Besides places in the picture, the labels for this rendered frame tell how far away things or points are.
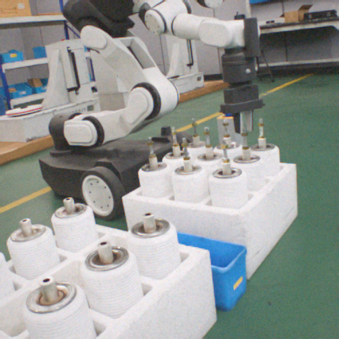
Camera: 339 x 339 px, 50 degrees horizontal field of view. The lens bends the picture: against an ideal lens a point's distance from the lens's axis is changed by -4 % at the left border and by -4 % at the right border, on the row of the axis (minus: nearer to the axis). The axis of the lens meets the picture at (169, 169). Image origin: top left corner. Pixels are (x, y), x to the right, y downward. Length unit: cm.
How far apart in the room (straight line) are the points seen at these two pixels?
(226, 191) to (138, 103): 60
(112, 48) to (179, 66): 330
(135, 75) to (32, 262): 87
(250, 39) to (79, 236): 61
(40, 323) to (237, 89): 71
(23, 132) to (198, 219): 218
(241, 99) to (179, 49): 379
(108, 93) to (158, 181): 279
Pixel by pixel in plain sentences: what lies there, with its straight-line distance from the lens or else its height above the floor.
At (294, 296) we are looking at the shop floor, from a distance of 93.
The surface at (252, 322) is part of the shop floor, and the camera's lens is 86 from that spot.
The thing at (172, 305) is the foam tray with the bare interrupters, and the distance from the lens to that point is 69.
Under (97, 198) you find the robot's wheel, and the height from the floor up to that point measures 8.
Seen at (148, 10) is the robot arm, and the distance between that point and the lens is 115.
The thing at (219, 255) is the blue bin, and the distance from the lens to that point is 93.
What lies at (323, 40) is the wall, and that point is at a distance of 607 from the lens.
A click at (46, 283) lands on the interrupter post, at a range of 57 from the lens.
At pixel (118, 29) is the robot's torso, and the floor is 68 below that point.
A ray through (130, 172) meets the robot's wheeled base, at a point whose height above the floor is 16.
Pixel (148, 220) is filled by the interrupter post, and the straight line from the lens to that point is 70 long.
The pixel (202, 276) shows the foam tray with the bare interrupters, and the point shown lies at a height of 14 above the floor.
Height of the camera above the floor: 56
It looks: 17 degrees down
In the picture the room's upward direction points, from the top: 8 degrees counter-clockwise
